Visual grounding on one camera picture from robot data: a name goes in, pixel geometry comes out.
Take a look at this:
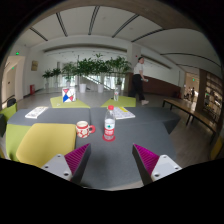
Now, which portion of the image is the right open magazine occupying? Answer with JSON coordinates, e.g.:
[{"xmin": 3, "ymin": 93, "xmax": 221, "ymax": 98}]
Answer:
[{"xmin": 114, "ymin": 107, "xmax": 135, "ymax": 120}]

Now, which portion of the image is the long wooden bench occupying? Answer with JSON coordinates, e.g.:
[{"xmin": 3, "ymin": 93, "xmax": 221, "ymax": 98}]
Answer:
[{"xmin": 162, "ymin": 99, "xmax": 217, "ymax": 141}]

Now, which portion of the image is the red blue white cube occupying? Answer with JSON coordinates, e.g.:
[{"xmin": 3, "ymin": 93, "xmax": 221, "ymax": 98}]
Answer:
[{"xmin": 62, "ymin": 87, "xmax": 76, "ymax": 103}]

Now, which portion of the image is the far clear water bottle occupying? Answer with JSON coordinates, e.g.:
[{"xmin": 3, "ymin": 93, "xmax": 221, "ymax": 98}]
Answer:
[{"xmin": 114, "ymin": 89, "xmax": 119, "ymax": 101}]

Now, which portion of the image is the potted plants row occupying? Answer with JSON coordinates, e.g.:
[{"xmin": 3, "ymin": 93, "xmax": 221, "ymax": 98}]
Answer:
[{"xmin": 42, "ymin": 54, "xmax": 131, "ymax": 87}]

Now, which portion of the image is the red white patterned mug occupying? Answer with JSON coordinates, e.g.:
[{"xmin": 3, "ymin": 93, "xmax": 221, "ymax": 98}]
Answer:
[{"xmin": 76, "ymin": 121, "xmax": 95, "ymax": 138}]

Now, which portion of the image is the framed wall picture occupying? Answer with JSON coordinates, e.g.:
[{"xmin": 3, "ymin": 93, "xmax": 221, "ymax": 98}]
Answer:
[{"xmin": 31, "ymin": 61, "xmax": 38, "ymax": 71}]

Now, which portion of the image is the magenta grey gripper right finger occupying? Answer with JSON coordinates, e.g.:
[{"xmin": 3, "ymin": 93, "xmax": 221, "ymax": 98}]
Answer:
[{"xmin": 132, "ymin": 144, "xmax": 181, "ymax": 185}]

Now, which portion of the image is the wooden bookshelf at right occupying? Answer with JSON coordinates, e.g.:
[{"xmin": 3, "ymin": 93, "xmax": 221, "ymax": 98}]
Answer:
[{"xmin": 196, "ymin": 70, "xmax": 223, "ymax": 124}]

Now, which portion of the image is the green far right table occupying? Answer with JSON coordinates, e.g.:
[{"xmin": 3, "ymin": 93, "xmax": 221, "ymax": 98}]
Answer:
[{"xmin": 102, "ymin": 96, "xmax": 136, "ymax": 107}]

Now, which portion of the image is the red bin by wall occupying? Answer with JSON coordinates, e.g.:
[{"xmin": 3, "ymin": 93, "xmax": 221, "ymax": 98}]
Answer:
[{"xmin": 30, "ymin": 84, "xmax": 35, "ymax": 95}]

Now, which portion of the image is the yellow table section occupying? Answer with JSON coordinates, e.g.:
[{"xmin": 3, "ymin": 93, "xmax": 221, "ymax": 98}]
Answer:
[{"xmin": 16, "ymin": 123, "xmax": 76, "ymax": 167}]

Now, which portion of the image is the green table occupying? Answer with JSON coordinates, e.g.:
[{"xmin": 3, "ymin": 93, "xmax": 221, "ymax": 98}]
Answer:
[
  {"xmin": 50, "ymin": 96, "xmax": 89, "ymax": 108},
  {"xmin": 102, "ymin": 96, "xmax": 136, "ymax": 107}
]

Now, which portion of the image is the red-capped water bottle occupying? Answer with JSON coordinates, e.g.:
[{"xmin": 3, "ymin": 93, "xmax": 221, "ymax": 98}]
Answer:
[{"xmin": 104, "ymin": 105, "xmax": 115, "ymax": 136}]

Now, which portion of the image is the green far left table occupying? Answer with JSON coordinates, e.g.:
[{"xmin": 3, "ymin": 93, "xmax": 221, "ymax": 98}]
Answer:
[{"xmin": 50, "ymin": 96, "xmax": 89, "ymax": 108}]

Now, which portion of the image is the walking person white shirt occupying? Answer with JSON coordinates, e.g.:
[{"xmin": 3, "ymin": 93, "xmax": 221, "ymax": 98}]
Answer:
[{"xmin": 128, "ymin": 57, "xmax": 148, "ymax": 105}]

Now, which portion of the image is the green chair at left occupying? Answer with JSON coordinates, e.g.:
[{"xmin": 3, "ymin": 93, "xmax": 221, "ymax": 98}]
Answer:
[{"xmin": 0, "ymin": 102, "xmax": 18, "ymax": 138}]

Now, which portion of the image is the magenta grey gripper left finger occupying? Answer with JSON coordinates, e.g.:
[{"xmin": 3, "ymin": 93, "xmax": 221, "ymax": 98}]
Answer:
[{"xmin": 42, "ymin": 143, "xmax": 91, "ymax": 185}]

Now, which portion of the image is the grey table section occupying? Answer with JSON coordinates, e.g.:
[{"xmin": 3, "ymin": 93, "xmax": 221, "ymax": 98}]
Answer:
[{"xmin": 6, "ymin": 107, "xmax": 180, "ymax": 189}]

